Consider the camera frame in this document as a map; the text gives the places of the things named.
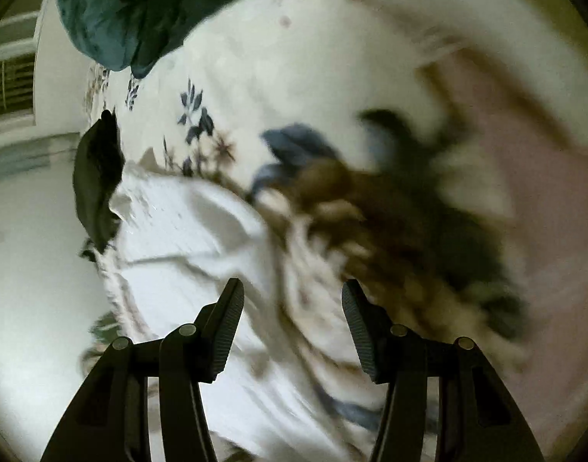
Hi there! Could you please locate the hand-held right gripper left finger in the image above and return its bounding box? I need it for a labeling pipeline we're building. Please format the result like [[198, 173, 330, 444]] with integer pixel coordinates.
[[40, 278, 245, 462]]

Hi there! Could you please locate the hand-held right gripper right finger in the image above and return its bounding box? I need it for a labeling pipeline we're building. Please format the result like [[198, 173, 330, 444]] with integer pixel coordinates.
[[341, 279, 545, 462]]

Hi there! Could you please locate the white small garment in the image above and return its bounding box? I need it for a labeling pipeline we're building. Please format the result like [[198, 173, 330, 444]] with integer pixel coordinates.
[[99, 161, 386, 462]]

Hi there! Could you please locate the brown and blue patterned cloth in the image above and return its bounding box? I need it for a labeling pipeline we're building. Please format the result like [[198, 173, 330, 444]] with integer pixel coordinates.
[[248, 108, 528, 376]]

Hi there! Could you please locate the black cloth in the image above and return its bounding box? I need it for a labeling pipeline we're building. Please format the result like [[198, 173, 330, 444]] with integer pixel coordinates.
[[72, 110, 126, 256]]

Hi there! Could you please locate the white floral bed sheet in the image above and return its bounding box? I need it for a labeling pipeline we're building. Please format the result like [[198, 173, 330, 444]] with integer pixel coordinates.
[[82, 0, 588, 462]]

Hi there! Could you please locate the window with blinds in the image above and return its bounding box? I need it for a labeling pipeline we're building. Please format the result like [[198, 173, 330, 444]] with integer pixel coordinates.
[[0, 10, 51, 128]]

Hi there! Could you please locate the dark teal cloth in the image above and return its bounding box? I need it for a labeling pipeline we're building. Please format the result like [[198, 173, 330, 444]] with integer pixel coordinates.
[[57, 0, 295, 79]]

